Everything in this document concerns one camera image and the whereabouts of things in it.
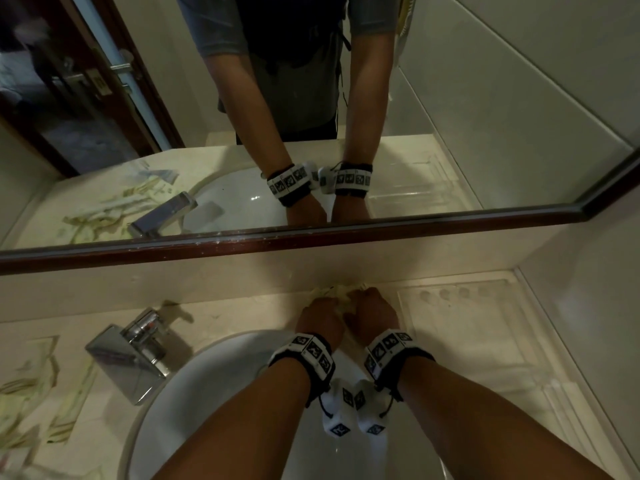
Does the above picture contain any person's right hand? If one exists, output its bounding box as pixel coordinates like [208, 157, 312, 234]
[348, 288, 401, 345]

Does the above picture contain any clear plastic tray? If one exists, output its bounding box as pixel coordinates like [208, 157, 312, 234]
[397, 278, 626, 480]

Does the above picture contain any pile of cream toiletry packets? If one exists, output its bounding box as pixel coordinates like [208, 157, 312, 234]
[0, 334, 101, 480]

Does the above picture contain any person's right forearm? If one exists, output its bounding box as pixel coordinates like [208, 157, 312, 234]
[399, 357, 616, 480]

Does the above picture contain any person's left forearm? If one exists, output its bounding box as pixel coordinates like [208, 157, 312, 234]
[149, 362, 313, 480]

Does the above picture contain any black wristband with marker tags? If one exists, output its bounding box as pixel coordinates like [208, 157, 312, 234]
[268, 333, 336, 408]
[363, 328, 436, 401]

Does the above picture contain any small cream toiletry packet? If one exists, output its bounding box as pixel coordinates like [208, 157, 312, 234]
[313, 284, 372, 303]

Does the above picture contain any white oval sink basin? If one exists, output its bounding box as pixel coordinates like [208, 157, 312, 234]
[125, 328, 453, 480]

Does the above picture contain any person's left hand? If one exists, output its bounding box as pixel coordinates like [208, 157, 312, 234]
[295, 296, 347, 351]

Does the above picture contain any dark wood framed mirror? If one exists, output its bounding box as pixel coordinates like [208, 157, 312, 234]
[0, 0, 640, 277]

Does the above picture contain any chrome square faucet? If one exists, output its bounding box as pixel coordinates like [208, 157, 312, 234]
[85, 307, 173, 407]

